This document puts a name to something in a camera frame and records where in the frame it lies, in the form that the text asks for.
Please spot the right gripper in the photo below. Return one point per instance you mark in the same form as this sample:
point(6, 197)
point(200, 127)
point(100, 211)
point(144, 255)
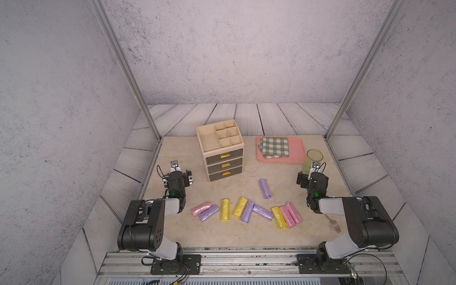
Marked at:
point(301, 178)

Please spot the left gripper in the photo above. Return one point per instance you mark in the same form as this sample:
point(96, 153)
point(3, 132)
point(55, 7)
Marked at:
point(189, 177)

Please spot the grey translucent drawer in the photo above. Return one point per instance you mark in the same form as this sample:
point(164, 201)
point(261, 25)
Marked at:
point(225, 165)
point(225, 174)
point(222, 157)

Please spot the beige drawer organizer cabinet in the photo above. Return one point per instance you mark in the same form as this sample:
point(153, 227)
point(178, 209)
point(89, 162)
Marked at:
point(219, 137)

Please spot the angled purple bag roll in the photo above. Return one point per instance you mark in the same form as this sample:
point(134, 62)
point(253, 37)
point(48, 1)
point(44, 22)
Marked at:
point(263, 212)

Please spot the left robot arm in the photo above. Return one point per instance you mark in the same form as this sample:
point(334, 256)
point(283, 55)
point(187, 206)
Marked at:
point(143, 228)

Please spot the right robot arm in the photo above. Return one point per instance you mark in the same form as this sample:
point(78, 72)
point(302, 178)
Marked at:
point(368, 226)

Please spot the green translucent cup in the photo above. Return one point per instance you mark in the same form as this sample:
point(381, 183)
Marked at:
point(312, 156)

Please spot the left pink bag roll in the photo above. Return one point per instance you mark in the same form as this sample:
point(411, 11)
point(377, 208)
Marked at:
point(201, 208)

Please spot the pink bag roll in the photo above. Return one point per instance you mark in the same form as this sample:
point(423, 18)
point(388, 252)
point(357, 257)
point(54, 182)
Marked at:
point(201, 208)
point(294, 213)
point(287, 217)

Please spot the pink plastic tray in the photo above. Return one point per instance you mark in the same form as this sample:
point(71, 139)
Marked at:
point(297, 152)

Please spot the pink bag roll outer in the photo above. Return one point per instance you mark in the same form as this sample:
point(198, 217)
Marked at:
point(294, 213)

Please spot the pink bag roll inner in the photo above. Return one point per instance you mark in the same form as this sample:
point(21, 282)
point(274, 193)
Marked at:
point(287, 217)

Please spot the metal fork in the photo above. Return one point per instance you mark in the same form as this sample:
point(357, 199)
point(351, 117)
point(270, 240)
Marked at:
point(334, 224)

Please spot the right yellow bag roll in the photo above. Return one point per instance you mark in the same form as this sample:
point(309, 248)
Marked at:
point(279, 219)

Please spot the yellow bag roll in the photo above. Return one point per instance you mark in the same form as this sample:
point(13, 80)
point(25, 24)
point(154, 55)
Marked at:
point(225, 211)
point(279, 219)
point(242, 203)

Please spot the left yellow bag roll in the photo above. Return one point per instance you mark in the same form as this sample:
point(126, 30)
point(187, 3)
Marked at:
point(225, 211)

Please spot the green checkered cloth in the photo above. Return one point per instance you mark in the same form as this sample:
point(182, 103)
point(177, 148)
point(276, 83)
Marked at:
point(274, 147)

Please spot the middle yellow bag roll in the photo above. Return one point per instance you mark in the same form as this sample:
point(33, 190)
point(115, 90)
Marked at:
point(242, 203)

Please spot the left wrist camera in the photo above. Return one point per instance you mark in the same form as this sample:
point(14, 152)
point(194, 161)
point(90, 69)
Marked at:
point(175, 166)

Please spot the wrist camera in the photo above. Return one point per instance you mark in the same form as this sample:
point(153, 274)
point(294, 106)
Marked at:
point(175, 166)
point(316, 167)

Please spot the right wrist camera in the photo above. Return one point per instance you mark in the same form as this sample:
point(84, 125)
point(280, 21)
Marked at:
point(316, 167)

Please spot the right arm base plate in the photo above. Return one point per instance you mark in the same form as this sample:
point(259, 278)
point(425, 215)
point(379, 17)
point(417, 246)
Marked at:
point(316, 264)

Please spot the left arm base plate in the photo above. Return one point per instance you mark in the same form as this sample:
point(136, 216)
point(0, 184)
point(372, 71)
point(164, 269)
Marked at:
point(188, 265)

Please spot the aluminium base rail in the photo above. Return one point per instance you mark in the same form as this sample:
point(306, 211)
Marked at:
point(251, 266)

